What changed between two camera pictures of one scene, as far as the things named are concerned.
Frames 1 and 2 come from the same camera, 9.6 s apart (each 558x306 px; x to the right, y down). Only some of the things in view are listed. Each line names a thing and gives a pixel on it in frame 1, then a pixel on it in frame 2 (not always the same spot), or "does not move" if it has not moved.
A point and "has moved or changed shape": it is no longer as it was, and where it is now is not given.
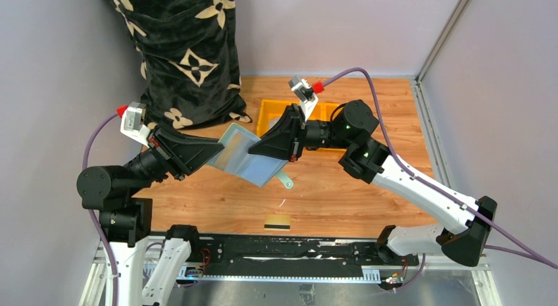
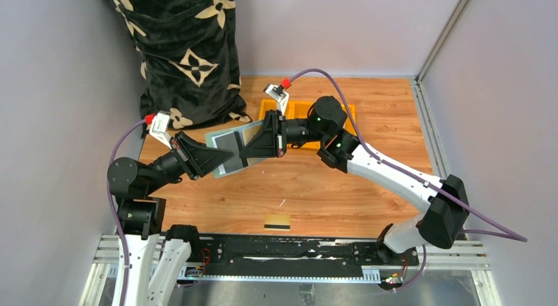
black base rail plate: (296, 253) does not move
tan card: (275, 222) does not move
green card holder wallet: (235, 159) has moved or changed shape
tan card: (229, 150) -> (249, 133)
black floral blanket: (187, 43) does not move
